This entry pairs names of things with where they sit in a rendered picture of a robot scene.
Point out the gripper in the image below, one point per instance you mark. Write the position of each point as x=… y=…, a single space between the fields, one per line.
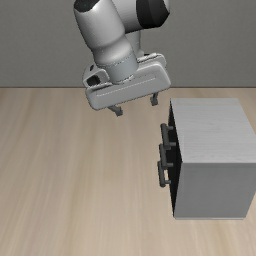
x=130 y=88

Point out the grey cabinet with drawers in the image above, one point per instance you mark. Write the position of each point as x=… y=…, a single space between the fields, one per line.
x=210 y=156

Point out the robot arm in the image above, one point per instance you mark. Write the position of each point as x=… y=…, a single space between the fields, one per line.
x=103 y=30

